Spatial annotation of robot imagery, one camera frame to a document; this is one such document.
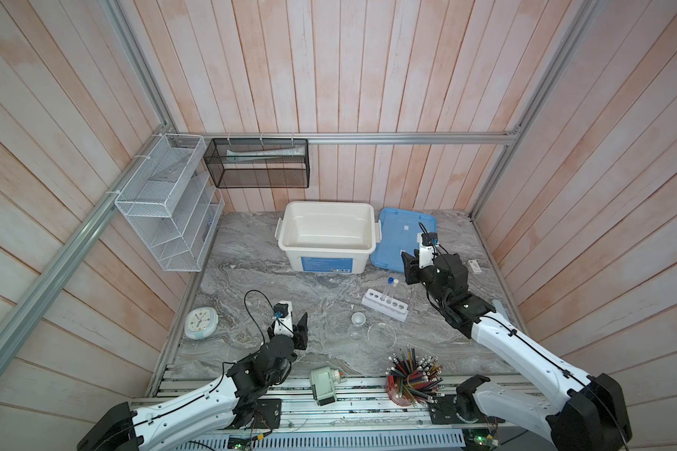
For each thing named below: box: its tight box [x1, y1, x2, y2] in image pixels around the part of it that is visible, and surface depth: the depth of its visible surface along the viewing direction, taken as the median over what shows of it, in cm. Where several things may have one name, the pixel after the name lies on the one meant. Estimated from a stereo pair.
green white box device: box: [308, 366, 347, 407], surface depth 75 cm
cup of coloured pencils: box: [385, 343, 446, 411], surface depth 67 cm
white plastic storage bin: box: [274, 201, 382, 275], surface depth 102 cm
